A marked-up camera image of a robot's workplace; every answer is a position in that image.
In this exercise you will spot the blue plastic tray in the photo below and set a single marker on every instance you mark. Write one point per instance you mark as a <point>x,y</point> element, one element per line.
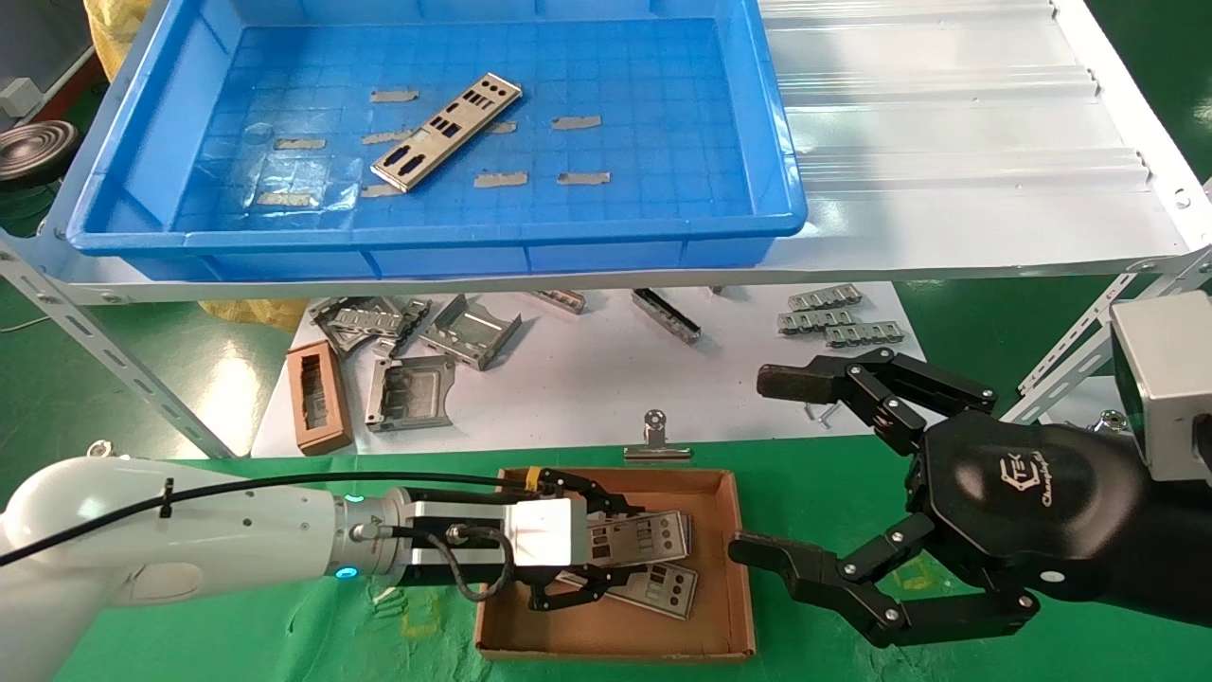
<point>663,76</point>

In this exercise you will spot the black round disc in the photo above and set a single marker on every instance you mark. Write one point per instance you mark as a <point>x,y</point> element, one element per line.
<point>33,152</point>

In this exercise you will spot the folded grey metal bracket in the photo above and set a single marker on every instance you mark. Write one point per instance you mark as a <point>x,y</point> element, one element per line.
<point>473,336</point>

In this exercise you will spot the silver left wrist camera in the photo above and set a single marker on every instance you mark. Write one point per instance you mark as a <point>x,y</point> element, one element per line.
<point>547,532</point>

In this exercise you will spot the grey square metal bracket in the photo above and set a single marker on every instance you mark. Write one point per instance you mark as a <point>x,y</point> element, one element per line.
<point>412,388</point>

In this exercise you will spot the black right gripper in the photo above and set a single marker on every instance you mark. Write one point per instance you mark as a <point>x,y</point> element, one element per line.
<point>1023,502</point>

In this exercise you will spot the metal port plate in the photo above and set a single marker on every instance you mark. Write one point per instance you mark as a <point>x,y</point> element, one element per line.
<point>440,130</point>
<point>630,599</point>
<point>677,535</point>

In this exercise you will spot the small white box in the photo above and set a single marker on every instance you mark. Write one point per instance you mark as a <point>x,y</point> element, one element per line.
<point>19,97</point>

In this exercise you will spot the perforated white shelf brace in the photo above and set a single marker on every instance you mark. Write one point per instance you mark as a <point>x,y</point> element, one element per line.
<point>1070,360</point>
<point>114,365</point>

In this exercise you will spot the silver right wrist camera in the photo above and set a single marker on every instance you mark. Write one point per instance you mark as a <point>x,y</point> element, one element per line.
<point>1165,379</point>

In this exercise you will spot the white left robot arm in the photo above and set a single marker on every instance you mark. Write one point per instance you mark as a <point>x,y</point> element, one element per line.
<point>189,554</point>

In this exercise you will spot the short metal strip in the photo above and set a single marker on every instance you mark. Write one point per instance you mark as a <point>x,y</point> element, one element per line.
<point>563,301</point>

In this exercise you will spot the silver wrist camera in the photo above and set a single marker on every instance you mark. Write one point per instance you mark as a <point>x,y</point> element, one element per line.
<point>1165,379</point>
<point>547,532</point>

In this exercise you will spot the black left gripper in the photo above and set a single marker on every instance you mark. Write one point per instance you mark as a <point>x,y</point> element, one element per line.
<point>436,564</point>

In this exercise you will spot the brown cardboard box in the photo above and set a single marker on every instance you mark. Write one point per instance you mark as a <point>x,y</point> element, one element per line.
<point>606,639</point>

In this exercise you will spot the white paper sheet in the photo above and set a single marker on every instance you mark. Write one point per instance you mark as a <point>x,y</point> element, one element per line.
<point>587,379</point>

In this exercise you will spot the grey tape piece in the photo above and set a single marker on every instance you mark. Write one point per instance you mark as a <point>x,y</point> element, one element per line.
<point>502,179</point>
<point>396,96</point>
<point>301,144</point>
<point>287,199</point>
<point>578,122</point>
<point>585,178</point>
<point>386,137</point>
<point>382,190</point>
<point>507,127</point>

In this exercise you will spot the flat grey metal frame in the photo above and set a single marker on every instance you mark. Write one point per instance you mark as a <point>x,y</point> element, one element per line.
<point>355,322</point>
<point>417,313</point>

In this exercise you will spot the small brown part box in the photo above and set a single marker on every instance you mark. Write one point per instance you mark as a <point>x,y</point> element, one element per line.
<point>295,398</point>

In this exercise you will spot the dark metal bar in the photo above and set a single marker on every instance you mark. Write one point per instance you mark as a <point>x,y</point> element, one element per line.
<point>668,317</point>

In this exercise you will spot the green table cloth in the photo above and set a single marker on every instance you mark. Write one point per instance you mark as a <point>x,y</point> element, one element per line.
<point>805,493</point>

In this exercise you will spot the white metal shelf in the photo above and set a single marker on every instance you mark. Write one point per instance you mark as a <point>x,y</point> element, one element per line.
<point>947,189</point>

